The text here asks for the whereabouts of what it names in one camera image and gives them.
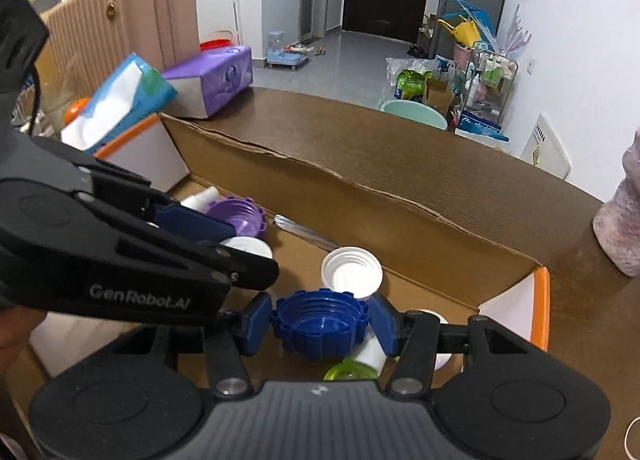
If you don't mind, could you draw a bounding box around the blue pet water feeder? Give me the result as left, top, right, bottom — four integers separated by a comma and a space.
266, 31, 309, 70

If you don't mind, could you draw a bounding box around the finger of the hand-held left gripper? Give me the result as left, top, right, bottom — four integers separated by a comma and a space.
75, 192, 280, 291
75, 160, 237, 243

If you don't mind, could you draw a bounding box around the red plastic basin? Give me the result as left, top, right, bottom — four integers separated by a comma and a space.
200, 30, 235, 52

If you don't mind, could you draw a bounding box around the purple tissue box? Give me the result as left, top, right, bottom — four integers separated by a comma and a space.
162, 44, 254, 119

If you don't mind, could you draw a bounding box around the small white plastic bottle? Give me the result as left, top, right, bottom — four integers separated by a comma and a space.
180, 186, 221, 214

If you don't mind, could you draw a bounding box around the printed cardboard box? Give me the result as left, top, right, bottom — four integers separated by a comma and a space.
5, 112, 551, 441

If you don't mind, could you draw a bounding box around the pink ribbed suitcase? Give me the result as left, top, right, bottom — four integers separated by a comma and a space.
40, 0, 201, 105

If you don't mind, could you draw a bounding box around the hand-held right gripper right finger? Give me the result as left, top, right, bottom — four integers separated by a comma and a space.
367, 292, 546, 399

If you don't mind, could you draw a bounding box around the pink ceramic vase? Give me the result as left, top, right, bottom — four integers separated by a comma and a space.
592, 125, 640, 278

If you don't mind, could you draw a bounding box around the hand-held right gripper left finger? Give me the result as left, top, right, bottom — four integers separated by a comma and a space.
107, 291, 276, 400

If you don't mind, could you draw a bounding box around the pale purple wall decoration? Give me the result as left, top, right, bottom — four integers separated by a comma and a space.
505, 4, 533, 59

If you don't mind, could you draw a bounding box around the orange fruit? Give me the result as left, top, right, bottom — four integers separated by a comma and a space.
63, 97, 92, 125

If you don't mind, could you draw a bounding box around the person's left hand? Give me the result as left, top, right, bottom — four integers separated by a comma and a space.
0, 307, 48, 381

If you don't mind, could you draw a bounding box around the blue printed box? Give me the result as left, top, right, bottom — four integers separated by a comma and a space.
455, 110, 511, 143

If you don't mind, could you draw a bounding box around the yellow watering can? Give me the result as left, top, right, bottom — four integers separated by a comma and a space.
437, 17, 481, 49

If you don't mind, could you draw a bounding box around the white flat panel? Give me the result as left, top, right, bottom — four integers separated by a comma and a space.
520, 113, 572, 181

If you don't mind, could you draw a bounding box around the storage cart with bottles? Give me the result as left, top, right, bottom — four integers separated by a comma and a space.
465, 50, 518, 115

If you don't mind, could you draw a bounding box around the teal plastic basin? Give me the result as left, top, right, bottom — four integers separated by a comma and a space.
380, 98, 448, 131

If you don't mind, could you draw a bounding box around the plastic bag with green packs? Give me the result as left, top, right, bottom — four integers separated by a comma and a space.
386, 57, 437, 103

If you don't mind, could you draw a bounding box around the shiny metal rod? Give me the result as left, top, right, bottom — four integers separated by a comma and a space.
272, 215, 346, 249

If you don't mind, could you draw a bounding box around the blue tissue pack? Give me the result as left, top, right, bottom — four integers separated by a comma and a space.
60, 52, 178, 153

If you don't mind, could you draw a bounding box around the white ribbed plastic cap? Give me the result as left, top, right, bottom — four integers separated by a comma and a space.
321, 246, 383, 301

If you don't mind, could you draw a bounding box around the blue plastic cap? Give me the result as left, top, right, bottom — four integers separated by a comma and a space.
271, 289, 372, 363

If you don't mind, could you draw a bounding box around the white round lid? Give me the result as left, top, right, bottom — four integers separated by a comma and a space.
220, 236, 273, 261

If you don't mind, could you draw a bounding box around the blue folded umbrella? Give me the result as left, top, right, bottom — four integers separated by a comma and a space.
452, 0, 498, 48

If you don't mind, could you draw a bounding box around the purple plastic cap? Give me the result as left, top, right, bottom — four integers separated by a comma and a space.
205, 196, 267, 241

